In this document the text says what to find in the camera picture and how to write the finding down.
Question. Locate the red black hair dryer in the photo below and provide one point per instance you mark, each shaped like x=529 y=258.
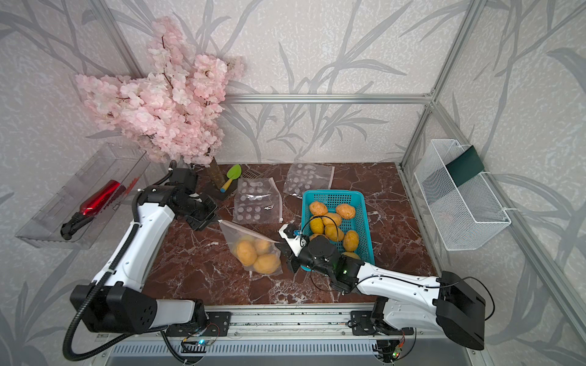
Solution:
x=91 y=207

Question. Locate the white wire mesh basket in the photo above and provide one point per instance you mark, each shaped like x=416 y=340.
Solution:
x=466 y=217

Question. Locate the green toy shovel yellow handle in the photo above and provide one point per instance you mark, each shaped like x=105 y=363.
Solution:
x=233 y=173

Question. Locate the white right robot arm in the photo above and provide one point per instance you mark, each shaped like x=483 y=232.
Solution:
x=446 y=303

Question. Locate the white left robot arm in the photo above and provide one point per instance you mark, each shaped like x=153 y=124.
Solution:
x=114 y=301

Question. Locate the clear dotted zipper bag front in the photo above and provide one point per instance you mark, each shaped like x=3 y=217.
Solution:
x=232 y=232

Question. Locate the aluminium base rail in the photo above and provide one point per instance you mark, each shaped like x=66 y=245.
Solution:
x=320 y=321

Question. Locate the artificial pink blossom tree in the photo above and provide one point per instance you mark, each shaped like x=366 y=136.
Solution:
x=172 y=113

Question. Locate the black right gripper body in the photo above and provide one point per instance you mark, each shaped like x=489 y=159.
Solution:
x=305 y=261

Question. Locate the clear dotted zipper bag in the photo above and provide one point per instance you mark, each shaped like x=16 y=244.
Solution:
x=304 y=177
x=232 y=232
x=257 y=201

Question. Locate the black square tree base plate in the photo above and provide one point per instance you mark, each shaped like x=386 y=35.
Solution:
x=210 y=189

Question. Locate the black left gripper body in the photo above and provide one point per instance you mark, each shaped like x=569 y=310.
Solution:
x=198 y=213

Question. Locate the clear acrylic wall shelf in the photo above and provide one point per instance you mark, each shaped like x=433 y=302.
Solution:
x=120 y=163

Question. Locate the teal plastic basket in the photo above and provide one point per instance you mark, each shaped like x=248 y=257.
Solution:
x=360 y=223

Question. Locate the clear dotted zipper bag back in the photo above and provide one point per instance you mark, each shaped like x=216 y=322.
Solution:
x=304 y=177

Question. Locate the beige slotted spatula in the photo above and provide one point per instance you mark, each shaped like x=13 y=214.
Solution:
x=251 y=174

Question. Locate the orange brown potato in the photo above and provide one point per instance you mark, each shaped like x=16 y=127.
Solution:
x=263 y=246

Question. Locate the clear dotted zipper bag middle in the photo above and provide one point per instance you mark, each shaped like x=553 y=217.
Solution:
x=257 y=201

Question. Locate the yellow potato in basket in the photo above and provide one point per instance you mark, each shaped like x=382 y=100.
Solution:
x=316 y=225

